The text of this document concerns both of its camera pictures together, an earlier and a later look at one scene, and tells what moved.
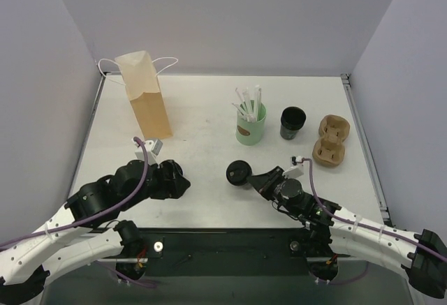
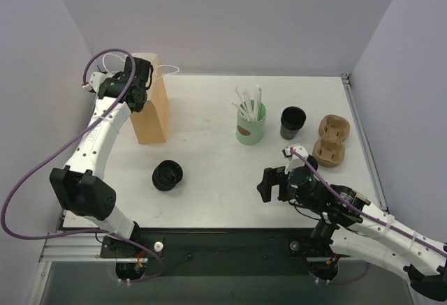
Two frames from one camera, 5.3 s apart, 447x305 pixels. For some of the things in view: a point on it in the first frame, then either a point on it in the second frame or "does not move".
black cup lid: x=237 y=172 -> x=313 y=161
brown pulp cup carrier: x=330 y=149 does not move
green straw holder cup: x=250 y=132 does not move
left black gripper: x=169 y=183 -> x=140 y=96
